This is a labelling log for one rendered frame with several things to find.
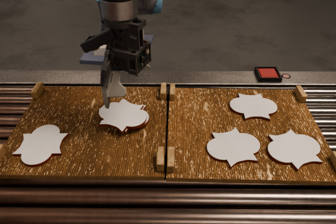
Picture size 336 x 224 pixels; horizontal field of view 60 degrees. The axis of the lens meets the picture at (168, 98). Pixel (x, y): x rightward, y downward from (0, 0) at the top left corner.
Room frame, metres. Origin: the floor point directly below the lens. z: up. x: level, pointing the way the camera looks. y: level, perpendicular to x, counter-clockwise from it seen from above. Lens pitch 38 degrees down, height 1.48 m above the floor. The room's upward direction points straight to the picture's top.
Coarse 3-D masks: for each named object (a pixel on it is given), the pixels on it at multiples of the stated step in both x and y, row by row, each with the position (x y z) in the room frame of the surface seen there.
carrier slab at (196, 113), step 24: (192, 96) 0.71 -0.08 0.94; (216, 96) 0.71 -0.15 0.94; (264, 96) 0.71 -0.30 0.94; (288, 96) 0.71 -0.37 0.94; (168, 120) 0.60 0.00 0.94; (192, 120) 0.60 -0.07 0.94; (216, 120) 0.60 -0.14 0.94; (240, 120) 0.60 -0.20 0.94; (264, 120) 0.60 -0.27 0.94; (288, 120) 0.60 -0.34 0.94; (312, 120) 0.60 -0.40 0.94; (168, 144) 0.51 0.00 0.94; (192, 144) 0.51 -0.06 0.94; (264, 144) 0.51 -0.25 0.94; (192, 168) 0.44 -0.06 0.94; (216, 168) 0.44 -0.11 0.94; (240, 168) 0.44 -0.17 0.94; (264, 168) 0.44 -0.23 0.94; (288, 168) 0.44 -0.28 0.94; (312, 168) 0.44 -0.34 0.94
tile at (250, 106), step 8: (240, 96) 0.70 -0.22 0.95; (248, 96) 0.70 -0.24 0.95; (256, 96) 0.70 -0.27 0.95; (232, 104) 0.66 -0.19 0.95; (240, 104) 0.66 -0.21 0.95; (248, 104) 0.66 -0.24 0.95; (256, 104) 0.66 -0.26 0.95; (264, 104) 0.66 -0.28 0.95; (272, 104) 0.66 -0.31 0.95; (240, 112) 0.63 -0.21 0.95; (248, 112) 0.62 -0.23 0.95; (256, 112) 0.62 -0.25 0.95; (264, 112) 0.62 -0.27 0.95; (272, 112) 0.62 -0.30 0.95
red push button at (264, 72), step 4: (260, 68) 0.88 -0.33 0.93; (264, 68) 0.88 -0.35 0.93; (268, 68) 0.88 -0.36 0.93; (272, 68) 0.88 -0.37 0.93; (260, 72) 0.86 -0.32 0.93; (264, 72) 0.86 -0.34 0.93; (268, 72) 0.86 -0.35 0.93; (272, 72) 0.86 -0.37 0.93; (264, 76) 0.83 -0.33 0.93; (268, 76) 0.83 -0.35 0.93; (272, 76) 0.83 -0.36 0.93; (276, 76) 0.83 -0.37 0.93
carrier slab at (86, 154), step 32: (64, 96) 0.71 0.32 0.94; (96, 96) 0.71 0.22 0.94; (128, 96) 0.71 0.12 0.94; (32, 128) 0.57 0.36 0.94; (64, 128) 0.57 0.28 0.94; (96, 128) 0.57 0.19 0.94; (160, 128) 0.57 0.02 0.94; (64, 160) 0.46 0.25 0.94; (96, 160) 0.46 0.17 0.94; (128, 160) 0.46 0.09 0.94
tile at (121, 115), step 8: (112, 104) 0.64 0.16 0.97; (120, 104) 0.64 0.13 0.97; (128, 104) 0.64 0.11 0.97; (104, 112) 0.60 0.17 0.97; (112, 112) 0.60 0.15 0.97; (120, 112) 0.60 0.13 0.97; (128, 112) 0.60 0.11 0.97; (136, 112) 0.60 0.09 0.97; (104, 120) 0.57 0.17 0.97; (112, 120) 0.57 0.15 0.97; (120, 120) 0.57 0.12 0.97; (128, 120) 0.57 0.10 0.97; (136, 120) 0.57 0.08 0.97; (144, 120) 0.57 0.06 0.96; (120, 128) 0.54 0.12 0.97; (128, 128) 0.55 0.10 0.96
